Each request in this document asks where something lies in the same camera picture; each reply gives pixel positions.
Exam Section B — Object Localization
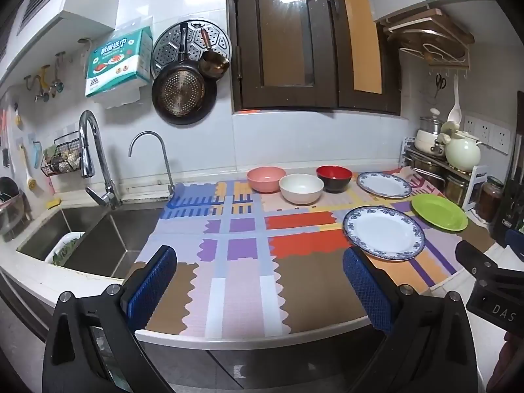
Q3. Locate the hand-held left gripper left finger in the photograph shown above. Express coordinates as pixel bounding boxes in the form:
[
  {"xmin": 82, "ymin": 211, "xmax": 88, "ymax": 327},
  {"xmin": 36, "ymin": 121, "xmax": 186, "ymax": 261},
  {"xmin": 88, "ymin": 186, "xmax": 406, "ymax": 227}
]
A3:
[{"xmin": 43, "ymin": 245, "xmax": 178, "ymax": 393}]

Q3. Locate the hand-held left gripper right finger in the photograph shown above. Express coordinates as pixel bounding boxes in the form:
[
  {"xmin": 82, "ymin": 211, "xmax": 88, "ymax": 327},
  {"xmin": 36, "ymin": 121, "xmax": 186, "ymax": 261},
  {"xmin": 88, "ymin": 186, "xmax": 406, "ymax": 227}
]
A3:
[{"xmin": 343, "ymin": 247, "xmax": 479, "ymax": 393}]

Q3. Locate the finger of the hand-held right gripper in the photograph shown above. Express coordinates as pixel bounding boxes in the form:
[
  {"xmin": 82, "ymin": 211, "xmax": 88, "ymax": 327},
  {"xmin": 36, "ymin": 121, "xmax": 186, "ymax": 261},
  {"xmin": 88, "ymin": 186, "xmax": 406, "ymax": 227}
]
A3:
[
  {"xmin": 504, "ymin": 228, "xmax": 524, "ymax": 254},
  {"xmin": 456, "ymin": 239, "xmax": 524, "ymax": 330}
]

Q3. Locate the blue floral rim plate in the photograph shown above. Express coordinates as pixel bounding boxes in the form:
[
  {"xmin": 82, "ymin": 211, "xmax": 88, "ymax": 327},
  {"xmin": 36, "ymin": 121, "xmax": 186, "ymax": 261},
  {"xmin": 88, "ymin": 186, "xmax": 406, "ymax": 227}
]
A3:
[
  {"xmin": 343, "ymin": 206, "xmax": 426, "ymax": 262},
  {"xmin": 357, "ymin": 171, "xmax": 412, "ymax": 200}
]

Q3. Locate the green plate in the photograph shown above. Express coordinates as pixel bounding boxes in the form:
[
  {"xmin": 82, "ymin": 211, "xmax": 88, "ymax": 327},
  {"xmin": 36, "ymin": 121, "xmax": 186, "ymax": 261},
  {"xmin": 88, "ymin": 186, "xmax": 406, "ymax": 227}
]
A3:
[{"xmin": 410, "ymin": 194, "xmax": 468, "ymax": 233}]

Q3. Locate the red and black bowl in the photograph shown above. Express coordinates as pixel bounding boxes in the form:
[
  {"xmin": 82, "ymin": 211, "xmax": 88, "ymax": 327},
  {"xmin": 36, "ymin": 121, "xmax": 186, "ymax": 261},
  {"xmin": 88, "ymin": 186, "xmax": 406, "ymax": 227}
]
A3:
[{"xmin": 316, "ymin": 165, "xmax": 353, "ymax": 194}]

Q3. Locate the white bowl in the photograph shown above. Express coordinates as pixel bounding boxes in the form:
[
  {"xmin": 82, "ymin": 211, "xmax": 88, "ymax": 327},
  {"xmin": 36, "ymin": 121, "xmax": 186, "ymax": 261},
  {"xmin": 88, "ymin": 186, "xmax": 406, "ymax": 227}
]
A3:
[{"xmin": 279, "ymin": 174, "xmax": 324, "ymax": 204}]

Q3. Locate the pink bowl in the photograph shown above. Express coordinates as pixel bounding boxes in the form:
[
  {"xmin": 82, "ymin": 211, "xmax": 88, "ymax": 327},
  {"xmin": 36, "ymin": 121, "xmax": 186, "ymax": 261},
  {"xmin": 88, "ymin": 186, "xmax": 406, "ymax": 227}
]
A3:
[{"xmin": 247, "ymin": 166, "xmax": 287, "ymax": 193}]

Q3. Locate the glass jar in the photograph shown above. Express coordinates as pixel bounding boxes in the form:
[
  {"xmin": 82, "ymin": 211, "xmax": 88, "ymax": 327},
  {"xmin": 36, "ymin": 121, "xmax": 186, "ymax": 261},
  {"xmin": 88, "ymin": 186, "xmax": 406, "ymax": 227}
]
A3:
[{"xmin": 477, "ymin": 176, "xmax": 505, "ymax": 224}]

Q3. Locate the stainless steel sink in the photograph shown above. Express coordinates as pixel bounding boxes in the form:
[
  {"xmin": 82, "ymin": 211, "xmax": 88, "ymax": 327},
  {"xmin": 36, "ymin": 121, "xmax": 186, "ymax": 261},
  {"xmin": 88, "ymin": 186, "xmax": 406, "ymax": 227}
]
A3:
[{"xmin": 16, "ymin": 207, "xmax": 164, "ymax": 279}]

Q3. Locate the colourful patterned mat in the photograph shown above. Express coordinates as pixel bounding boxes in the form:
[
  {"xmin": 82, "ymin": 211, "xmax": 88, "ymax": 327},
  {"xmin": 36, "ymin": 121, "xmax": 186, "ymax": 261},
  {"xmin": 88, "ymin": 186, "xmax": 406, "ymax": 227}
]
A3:
[{"xmin": 135, "ymin": 168, "xmax": 498, "ymax": 338}]

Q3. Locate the white basin with greens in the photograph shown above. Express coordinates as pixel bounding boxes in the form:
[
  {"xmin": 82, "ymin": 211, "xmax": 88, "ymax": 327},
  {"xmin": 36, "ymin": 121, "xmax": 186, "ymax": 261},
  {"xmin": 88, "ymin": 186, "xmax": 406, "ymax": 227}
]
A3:
[{"xmin": 44, "ymin": 231, "xmax": 86, "ymax": 266}]

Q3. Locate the cream kettle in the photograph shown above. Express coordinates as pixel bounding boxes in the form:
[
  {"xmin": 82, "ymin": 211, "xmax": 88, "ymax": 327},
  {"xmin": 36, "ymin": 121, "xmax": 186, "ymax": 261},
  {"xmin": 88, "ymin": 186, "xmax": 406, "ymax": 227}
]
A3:
[{"xmin": 438, "ymin": 121, "xmax": 483, "ymax": 173}]

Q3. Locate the slim gooseneck faucet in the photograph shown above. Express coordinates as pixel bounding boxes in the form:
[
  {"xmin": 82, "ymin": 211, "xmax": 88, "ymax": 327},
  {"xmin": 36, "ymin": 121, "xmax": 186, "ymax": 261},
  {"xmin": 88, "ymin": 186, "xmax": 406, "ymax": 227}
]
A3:
[{"xmin": 128, "ymin": 131, "xmax": 175, "ymax": 197}]

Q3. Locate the white casserole pot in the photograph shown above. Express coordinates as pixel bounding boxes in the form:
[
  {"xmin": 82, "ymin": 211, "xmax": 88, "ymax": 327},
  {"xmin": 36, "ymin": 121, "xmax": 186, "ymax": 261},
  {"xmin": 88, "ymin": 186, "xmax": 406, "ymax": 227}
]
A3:
[{"xmin": 414, "ymin": 129, "xmax": 447, "ymax": 155}]

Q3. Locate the white rice spoon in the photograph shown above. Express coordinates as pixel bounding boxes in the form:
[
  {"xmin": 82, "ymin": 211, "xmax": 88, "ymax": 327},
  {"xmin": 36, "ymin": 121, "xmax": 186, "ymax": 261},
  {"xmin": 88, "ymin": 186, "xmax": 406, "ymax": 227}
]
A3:
[{"xmin": 447, "ymin": 74, "xmax": 463, "ymax": 122}]

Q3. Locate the steel pot with lid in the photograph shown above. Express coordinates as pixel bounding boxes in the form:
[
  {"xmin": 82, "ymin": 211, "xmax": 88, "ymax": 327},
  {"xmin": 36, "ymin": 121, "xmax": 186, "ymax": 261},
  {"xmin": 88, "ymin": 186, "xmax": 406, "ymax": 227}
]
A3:
[{"xmin": 420, "ymin": 107, "xmax": 445, "ymax": 135}]

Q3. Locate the white pot rack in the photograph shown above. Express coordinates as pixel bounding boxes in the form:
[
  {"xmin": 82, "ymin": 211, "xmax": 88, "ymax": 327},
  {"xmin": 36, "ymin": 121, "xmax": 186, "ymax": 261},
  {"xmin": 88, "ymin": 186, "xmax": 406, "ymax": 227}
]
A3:
[{"xmin": 400, "ymin": 137, "xmax": 490, "ymax": 214}]

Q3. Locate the chrome pull-down faucet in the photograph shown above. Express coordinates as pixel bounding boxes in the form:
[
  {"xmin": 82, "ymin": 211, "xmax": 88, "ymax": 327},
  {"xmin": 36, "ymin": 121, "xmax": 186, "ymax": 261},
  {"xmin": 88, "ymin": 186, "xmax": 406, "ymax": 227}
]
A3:
[{"xmin": 79, "ymin": 110, "xmax": 123, "ymax": 209}]

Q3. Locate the steel dish rack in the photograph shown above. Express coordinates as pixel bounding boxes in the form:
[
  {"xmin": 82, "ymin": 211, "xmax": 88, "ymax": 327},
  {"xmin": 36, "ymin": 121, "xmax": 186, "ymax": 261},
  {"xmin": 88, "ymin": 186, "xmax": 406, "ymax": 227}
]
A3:
[{"xmin": 0, "ymin": 176, "xmax": 33, "ymax": 234}]

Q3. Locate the white dish brush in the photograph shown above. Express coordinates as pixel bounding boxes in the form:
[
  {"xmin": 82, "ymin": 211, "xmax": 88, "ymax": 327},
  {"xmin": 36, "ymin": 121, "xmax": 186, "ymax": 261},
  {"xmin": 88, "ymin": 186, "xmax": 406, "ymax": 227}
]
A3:
[{"xmin": 15, "ymin": 137, "xmax": 46, "ymax": 193}]

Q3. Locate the black frying pan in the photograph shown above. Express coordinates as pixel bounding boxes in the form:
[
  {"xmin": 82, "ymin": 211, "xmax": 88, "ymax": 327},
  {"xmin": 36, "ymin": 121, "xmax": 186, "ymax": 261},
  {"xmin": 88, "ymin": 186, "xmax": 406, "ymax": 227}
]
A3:
[{"xmin": 152, "ymin": 22, "xmax": 217, "ymax": 126}]

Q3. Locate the wooden cutting board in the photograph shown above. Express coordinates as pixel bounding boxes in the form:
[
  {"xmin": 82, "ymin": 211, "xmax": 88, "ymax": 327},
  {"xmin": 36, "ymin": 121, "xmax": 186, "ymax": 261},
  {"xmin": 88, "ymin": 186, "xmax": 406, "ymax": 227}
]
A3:
[{"xmin": 383, "ymin": 8, "xmax": 476, "ymax": 66}]

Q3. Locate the kitchen paper towel pack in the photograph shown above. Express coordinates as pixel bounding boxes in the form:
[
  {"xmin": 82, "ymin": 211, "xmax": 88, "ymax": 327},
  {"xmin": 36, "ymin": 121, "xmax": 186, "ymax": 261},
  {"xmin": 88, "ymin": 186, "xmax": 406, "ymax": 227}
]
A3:
[{"xmin": 84, "ymin": 16, "xmax": 154, "ymax": 109}]

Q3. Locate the small brass saucepan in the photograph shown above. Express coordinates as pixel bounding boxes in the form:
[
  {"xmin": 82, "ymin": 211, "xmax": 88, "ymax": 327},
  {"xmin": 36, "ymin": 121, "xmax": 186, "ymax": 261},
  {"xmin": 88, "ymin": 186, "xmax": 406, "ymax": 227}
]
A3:
[{"xmin": 198, "ymin": 25, "xmax": 230, "ymax": 79}]

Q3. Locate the perforated steel steamer plate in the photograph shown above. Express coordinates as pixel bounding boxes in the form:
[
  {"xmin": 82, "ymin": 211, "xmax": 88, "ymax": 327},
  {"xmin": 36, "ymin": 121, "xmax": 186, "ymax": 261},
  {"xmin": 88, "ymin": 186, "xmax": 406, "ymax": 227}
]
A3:
[{"xmin": 151, "ymin": 20, "xmax": 232, "ymax": 80}]

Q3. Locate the white wall outlet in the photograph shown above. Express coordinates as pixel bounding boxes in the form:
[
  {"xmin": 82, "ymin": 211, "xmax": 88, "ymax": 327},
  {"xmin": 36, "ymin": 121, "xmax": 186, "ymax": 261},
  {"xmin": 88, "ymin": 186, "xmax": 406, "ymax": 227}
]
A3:
[
  {"xmin": 464, "ymin": 115, "xmax": 493, "ymax": 145},
  {"xmin": 490, "ymin": 124, "xmax": 512, "ymax": 154}
]

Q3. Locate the black wire basket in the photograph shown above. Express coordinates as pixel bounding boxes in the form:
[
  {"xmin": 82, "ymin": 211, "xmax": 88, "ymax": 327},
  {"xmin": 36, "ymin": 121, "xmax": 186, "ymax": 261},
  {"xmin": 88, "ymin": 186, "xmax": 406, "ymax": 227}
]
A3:
[{"xmin": 40, "ymin": 131, "xmax": 86, "ymax": 178}]

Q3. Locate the white wire rack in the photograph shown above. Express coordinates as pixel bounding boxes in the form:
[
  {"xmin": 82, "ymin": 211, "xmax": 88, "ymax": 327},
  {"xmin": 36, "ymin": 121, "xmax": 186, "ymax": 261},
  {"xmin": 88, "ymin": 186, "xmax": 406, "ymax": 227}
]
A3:
[{"xmin": 399, "ymin": 43, "xmax": 469, "ymax": 76}]

